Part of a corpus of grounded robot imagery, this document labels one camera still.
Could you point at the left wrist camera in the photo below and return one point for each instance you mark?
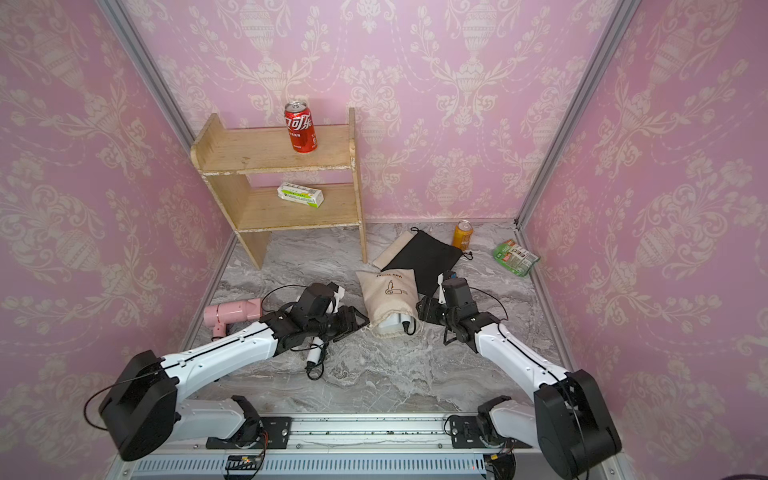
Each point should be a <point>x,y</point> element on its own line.
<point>338,295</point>

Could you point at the aluminium front rail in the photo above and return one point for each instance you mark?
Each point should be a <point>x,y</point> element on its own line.
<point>350,446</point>

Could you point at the white hair dryer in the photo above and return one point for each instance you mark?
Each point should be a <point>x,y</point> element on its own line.
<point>396,324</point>
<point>314,367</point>

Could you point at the white green small box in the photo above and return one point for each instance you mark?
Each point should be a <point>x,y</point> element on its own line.
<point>300,194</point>

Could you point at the beige pouch under black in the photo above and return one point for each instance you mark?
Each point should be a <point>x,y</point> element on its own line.
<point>386,257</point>

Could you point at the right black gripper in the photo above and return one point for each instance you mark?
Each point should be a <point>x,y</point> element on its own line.
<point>429,310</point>

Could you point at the red cola can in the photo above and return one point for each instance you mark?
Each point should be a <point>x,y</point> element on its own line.
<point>300,126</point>

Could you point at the green snack packet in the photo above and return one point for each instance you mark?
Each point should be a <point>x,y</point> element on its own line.
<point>515,258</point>

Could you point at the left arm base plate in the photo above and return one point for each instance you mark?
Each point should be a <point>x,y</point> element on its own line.
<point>272,433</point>

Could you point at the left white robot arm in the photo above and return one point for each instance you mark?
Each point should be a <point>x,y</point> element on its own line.
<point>151,403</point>

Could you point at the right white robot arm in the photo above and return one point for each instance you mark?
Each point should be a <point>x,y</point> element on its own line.
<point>569,421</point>

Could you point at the black drawstring pouch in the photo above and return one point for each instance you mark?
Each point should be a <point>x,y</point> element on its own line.
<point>428,258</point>

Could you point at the beige linen drawstring bag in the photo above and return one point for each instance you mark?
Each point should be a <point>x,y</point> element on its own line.
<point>387,292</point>

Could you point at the orange drink can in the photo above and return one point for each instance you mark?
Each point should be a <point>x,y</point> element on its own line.
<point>462,235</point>

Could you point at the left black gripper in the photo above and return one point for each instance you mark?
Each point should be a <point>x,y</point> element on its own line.
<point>350,322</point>

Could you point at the pink hair dryer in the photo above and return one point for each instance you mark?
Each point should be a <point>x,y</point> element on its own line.
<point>220,316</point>

